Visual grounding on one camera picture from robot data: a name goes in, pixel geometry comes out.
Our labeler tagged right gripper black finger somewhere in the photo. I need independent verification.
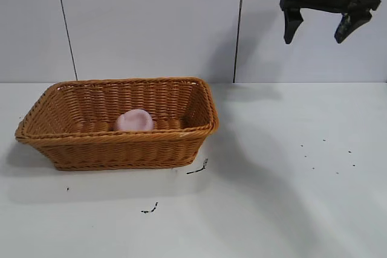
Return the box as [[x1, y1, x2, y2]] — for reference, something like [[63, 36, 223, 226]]
[[334, 8, 373, 45], [282, 8, 305, 45]]

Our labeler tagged pink peach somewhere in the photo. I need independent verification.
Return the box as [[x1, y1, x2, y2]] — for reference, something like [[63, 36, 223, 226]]
[[114, 108, 155, 132]]

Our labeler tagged brown wicker basket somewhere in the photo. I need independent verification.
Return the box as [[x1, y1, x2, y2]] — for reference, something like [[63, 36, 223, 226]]
[[15, 77, 220, 172]]

